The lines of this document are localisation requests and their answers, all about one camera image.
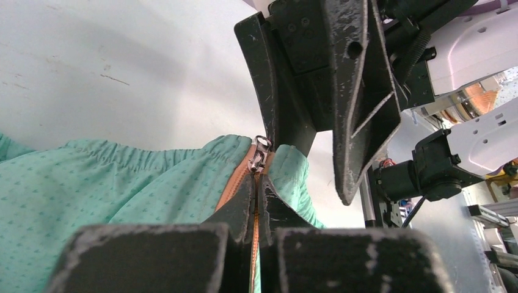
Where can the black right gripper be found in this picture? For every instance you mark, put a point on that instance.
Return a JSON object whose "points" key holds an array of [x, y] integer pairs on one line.
{"points": [[348, 36]]}

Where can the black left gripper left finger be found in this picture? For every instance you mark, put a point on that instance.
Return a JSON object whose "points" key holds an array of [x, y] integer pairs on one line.
{"points": [[213, 256]]}

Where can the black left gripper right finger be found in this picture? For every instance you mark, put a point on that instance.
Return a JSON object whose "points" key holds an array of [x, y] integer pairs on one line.
{"points": [[297, 257]]}

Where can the silver zipper slider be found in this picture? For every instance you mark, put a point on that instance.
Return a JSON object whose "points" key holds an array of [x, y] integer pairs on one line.
{"points": [[257, 163]]}

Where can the teal and orange jacket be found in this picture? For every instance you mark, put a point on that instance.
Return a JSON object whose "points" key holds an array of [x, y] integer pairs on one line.
{"points": [[46, 196]]}

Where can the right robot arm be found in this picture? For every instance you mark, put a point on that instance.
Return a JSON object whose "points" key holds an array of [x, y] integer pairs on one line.
{"points": [[453, 135]]}

